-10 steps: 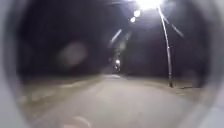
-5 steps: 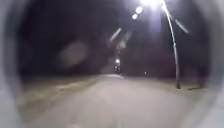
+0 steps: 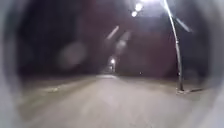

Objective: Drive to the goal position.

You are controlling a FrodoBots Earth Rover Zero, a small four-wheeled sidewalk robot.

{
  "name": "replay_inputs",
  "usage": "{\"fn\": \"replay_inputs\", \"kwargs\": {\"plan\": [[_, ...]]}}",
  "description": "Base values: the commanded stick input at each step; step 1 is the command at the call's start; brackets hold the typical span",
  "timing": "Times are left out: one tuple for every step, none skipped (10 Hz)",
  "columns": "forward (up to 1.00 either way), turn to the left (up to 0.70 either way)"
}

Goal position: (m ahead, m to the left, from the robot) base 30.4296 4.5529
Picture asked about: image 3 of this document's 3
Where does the tall street lamp pole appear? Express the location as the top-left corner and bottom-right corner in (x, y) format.
(161, 0), (186, 93)

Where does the dark verge ground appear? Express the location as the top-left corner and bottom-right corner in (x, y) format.
(114, 75), (214, 98)
(18, 75), (101, 111)

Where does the distant street lamp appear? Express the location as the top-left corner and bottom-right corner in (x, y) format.
(109, 57), (117, 74)

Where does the grey paved path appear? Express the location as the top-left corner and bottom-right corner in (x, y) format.
(19, 74), (214, 128)

